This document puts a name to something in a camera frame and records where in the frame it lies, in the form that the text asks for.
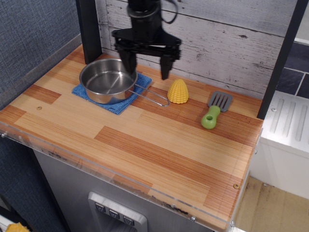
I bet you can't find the white ribbed cabinet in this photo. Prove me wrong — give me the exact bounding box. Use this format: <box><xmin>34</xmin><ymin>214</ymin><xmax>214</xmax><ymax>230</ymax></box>
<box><xmin>249</xmin><ymin>91</ymin><xmax>309</xmax><ymax>199</ymax></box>

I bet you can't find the dark frame post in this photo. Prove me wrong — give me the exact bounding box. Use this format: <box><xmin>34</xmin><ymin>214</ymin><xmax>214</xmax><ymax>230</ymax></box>
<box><xmin>257</xmin><ymin>0</ymin><xmax>309</xmax><ymax>119</ymax></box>
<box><xmin>76</xmin><ymin>0</ymin><xmax>102</xmax><ymax>64</ymax></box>

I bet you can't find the grey green toy spatula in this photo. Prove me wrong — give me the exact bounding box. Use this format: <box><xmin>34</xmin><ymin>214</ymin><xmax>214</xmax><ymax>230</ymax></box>
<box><xmin>201</xmin><ymin>91</ymin><xmax>233</xmax><ymax>130</ymax></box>

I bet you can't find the blue folded cloth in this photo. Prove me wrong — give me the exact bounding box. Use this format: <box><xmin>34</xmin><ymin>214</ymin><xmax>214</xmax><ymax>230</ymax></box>
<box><xmin>72</xmin><ymin>73</ymin><xmax>152</xmax><ymax>115</ymax></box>

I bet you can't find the dark right frame post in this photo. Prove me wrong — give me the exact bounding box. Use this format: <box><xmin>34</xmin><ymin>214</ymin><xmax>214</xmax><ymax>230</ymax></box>
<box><xmin>257</xmin><ymin>0</ymin><xmax>309</xmax><ymax>119</ymax></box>

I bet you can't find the yellow toy corn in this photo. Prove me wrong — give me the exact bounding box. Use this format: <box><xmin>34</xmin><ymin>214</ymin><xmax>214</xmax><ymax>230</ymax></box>
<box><xmin>167</xmin><ymin>79</ymin><xmax>189</xmax><ymax>104</ymax></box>

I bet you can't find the stainless steel pot with handle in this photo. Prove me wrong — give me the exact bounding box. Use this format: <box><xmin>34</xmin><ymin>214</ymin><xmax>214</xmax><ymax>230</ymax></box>
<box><xmin>79</xmin><ymin>58</ymin><xmax>170</xmax><ymax>107</ymax></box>

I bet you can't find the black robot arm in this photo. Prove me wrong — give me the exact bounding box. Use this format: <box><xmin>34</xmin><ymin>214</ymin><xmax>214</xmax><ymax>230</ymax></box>
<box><xmin>112</xmin><ymin>0</ymin><xmax>182</xmax><ymax>80</ymax></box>

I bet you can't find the yellow object bottom left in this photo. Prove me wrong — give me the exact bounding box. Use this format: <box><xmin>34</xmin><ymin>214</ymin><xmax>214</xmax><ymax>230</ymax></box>
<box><xmin>6</xmin><ymin>223</ymin><xmax>29</xmax><ymax>232</ymax></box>

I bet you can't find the dark left frame post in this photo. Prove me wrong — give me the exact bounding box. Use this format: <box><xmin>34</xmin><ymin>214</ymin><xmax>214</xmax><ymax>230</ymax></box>
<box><xmin>76</xmin><ymin>0</ymin><xmax>102</xmax><ymax>64</ymax></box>

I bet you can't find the clear acrylic table edge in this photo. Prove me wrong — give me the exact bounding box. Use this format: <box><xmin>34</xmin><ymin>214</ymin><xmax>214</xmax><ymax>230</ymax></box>
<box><xmin>0</xmin><ymin>119</ymin><xmax>239</xmax><ymax>232</ymax></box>

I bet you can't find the silver button panel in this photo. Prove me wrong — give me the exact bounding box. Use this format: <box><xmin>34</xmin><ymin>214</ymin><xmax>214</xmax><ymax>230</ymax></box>
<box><xmin>88</xmin><ymin>191</ymin><xmax>148</xmax><ymax>232</ymax></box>

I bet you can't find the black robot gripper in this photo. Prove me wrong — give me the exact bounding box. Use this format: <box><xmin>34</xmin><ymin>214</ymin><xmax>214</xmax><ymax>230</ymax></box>
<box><xmin>112</xmin><ymin>9</ymin><xmax>181</xmax><ymax>80</ymax></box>

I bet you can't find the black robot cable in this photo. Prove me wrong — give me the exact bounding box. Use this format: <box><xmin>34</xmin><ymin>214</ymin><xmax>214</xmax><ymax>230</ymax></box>
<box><xmin>159</xmin><ymin>0</ymin><xmax>179</xmax><ymax>25</ymax></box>

